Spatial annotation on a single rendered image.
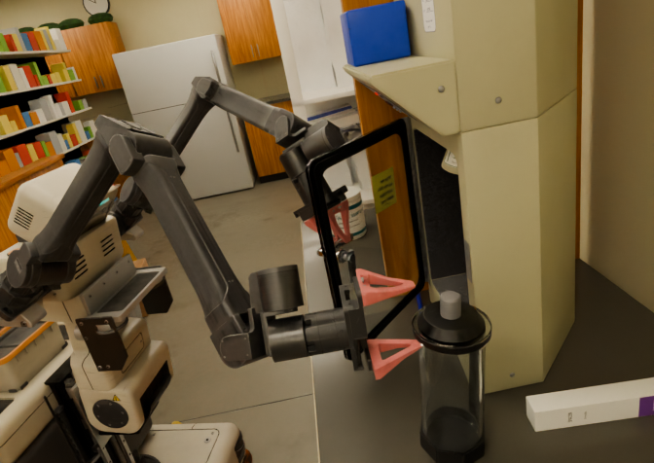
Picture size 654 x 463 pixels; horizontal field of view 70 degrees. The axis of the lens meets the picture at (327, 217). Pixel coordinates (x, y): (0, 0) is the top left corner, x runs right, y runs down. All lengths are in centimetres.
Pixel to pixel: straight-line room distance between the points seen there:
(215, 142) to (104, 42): 167
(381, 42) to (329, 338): 50
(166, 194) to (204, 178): 503
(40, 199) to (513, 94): 101
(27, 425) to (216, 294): 99
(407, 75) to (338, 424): 59
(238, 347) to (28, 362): 105
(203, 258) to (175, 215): 9
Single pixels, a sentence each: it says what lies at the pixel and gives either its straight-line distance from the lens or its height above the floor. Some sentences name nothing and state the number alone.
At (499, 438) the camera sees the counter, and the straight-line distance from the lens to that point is 85.
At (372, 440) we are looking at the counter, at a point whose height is 94.
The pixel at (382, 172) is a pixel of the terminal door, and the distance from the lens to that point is 91.
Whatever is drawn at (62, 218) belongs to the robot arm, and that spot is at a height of 134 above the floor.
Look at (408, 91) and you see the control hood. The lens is 65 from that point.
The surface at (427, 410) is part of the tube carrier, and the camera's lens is 76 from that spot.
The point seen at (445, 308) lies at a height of 120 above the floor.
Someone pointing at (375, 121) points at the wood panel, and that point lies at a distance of 103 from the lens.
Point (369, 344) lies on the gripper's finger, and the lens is 70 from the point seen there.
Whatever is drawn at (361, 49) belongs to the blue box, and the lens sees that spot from 84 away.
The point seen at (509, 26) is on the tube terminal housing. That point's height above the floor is 154.
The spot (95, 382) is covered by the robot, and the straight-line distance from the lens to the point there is 145.
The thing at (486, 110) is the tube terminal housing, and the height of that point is 143.
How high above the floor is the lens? 157
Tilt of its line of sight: 21 degrees down
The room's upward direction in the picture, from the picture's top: 11 degrees counter-clockwise
